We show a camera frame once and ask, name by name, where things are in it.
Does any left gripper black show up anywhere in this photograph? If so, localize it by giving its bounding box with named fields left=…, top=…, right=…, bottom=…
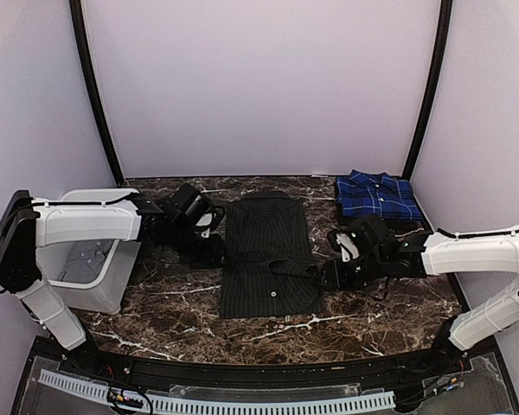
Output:
left=166, top=220, right=232, bottom=269

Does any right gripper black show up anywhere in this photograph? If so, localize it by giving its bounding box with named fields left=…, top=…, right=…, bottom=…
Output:
left=312, top=251, right=388, bottom=292

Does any black pinstriped long sleeve shirt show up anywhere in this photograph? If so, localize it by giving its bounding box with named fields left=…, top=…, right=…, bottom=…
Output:
left=220, top=191, right=324, bottom=319

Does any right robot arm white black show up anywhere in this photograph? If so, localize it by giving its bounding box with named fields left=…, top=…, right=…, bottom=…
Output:
left=317, top=214, right=519, bottom=375

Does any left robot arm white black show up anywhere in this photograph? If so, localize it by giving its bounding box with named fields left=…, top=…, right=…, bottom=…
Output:
left=0, top=184, right=225, bottom=377

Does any blue plaid folded shirt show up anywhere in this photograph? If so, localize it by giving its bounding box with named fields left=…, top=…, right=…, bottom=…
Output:
left=336, top=170, right=422, bottom=222

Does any white plastic bin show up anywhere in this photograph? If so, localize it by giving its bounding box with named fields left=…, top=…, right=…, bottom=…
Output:
left=33, top=188, right=141, bottom=315

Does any grey button shirt in bin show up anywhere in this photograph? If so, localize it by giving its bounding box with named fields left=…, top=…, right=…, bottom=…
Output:
left=58, top=239, right=113, bottom=284

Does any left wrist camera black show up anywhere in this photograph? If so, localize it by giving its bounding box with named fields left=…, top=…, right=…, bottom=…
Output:
left=171, top=183, right=226, bottom=232

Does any black front rail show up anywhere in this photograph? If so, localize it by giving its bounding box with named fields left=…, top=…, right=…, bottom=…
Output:
left=98, top=349, right=472, bottom=389

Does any white slotted cable duct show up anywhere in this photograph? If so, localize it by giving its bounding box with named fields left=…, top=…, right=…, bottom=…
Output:
left=38, top=369, right=395, bottom=414

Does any right black frame post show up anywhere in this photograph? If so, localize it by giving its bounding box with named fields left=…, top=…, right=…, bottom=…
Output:
left=401, top=0, right=453, bottom=180

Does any black frame post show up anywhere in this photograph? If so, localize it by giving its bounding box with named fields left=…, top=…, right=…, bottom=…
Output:
left=68, top=0, right=125, bottom=187
left=401, top=0, right=453, bottom=180

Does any left black frame post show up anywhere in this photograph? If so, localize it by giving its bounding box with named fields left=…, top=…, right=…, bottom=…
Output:
left=68, top=0, right=125, bottom=187

